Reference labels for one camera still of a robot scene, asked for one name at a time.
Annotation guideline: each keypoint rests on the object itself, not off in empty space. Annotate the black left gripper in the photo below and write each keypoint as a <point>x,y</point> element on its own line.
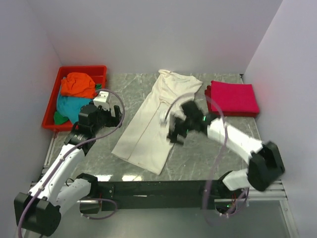
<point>113,121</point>

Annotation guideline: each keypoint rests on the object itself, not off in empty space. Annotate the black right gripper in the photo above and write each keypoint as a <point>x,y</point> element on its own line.
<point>174,132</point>

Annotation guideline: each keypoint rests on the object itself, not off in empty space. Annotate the white t shirt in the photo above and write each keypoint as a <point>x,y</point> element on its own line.
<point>144,142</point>

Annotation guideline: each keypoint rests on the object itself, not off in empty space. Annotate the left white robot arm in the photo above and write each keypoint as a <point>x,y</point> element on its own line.
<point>41,209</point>

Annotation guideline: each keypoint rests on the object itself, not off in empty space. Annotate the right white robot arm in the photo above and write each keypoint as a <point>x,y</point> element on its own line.
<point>264,161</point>

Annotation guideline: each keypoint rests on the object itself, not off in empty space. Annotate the light blue t shirt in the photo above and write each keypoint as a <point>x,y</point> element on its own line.
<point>70,107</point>

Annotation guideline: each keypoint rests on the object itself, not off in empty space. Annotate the green t shirt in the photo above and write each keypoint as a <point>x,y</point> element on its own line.
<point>59,119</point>

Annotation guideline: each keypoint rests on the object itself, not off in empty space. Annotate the orange t shirt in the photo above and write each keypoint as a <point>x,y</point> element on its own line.
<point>78,84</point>

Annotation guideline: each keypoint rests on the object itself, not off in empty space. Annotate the pink folded t shirt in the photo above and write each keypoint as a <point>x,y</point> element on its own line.
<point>232,96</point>

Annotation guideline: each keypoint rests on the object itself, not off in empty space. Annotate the dark red folded t shirt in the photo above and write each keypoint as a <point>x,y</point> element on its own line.
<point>208,99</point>

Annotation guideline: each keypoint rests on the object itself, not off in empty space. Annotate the red plastic bin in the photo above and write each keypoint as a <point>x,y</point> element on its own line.
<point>96,72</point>

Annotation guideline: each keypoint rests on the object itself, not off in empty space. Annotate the black base bar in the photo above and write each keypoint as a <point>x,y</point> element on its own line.
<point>151,194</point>

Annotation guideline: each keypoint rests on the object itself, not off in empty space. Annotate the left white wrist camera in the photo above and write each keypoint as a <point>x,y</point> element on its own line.
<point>102,100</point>

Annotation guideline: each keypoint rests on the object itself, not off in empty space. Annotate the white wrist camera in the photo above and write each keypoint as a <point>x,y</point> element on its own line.
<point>102,100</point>
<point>164,119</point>

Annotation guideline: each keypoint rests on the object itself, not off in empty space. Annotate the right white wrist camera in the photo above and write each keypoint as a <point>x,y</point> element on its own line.
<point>164,119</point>

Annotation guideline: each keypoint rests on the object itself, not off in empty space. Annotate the aluminium rail frame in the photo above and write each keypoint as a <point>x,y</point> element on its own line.
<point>216,197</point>

